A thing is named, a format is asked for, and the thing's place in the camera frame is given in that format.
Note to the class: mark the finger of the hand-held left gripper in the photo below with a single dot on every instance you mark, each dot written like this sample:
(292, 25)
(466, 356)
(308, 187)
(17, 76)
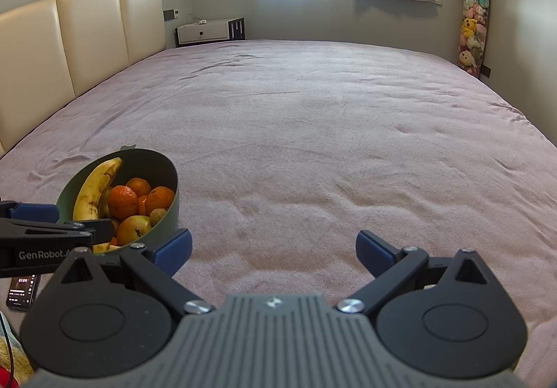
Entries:
(35, 212)
(87, 229)

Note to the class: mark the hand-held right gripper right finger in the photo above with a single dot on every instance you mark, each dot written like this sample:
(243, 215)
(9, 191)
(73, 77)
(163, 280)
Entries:
(374, 251)

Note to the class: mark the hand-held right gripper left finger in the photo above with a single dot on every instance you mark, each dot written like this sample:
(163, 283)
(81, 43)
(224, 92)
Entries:
(174, 251)

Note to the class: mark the small brown longan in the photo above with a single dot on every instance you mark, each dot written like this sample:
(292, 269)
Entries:
(157, 215)

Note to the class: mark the yellow banana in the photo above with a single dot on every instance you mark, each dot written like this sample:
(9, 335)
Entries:
(93, 188)

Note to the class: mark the orange tangerine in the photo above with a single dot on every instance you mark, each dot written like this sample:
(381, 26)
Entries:
(122, 201)
(160, 199)
(139, 186)
(142, 205)

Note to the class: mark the reddish yellow pear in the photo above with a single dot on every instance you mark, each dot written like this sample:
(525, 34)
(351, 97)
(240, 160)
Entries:
(132, 229)

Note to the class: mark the green colander bowl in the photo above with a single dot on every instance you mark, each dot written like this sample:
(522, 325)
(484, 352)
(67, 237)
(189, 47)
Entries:
(148, 162)

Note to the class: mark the black smartphone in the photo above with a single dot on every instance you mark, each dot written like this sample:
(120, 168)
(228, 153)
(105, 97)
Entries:
(21, 292)

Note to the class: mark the yellow fluffy cloth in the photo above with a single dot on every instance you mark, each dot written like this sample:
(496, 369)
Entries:
(19, 364)

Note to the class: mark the pink bed blanket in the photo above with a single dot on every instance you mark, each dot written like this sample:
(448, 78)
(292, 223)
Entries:
(304, 109)

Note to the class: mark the cream padded headboard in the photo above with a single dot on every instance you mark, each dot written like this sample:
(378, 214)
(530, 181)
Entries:
(87, 35)

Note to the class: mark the white and black nightstand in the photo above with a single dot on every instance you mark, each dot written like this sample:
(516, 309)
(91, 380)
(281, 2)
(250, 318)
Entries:
(202, 33)

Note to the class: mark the plush toy holder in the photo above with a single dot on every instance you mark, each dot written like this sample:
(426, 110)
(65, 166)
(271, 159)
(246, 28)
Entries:
(472, 31)

